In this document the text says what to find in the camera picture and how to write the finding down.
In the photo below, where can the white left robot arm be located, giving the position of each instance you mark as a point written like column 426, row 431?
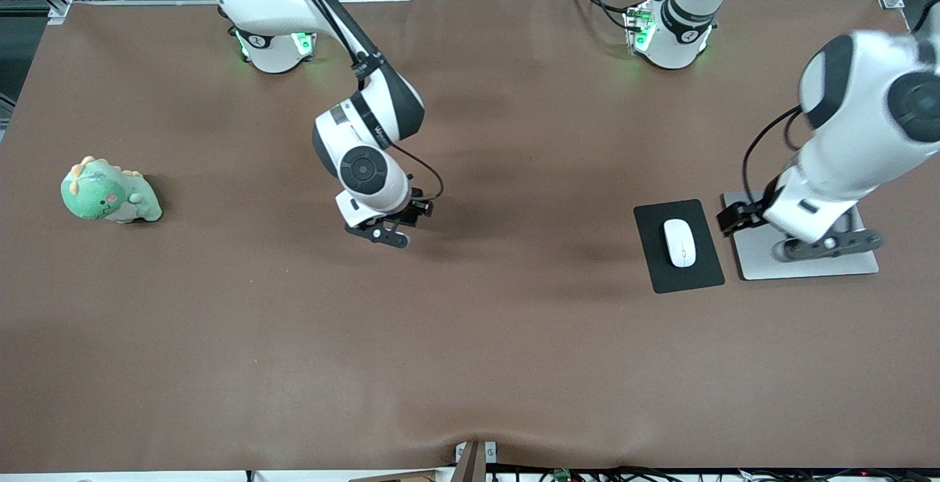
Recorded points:
column 844, row 144

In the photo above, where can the silver laptop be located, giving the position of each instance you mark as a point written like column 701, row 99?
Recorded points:
column 808, row 270

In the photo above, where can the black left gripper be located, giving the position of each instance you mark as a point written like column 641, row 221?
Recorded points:
column 749, row 212

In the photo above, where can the white computer mouse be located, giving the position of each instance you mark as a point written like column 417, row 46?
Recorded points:
column 679, row 243

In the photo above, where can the green dinosaur plush toy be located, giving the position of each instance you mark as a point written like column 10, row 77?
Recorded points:
column 95, row 199

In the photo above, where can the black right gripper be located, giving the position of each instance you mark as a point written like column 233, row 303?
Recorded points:
column 411, row 211

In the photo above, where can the white metal bracket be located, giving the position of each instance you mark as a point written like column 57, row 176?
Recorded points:
column 490, row 452

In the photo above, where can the brown table mat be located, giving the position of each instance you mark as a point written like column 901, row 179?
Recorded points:
column 440, row 357

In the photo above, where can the black mouse pad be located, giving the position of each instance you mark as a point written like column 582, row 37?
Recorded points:
column 705, row 276

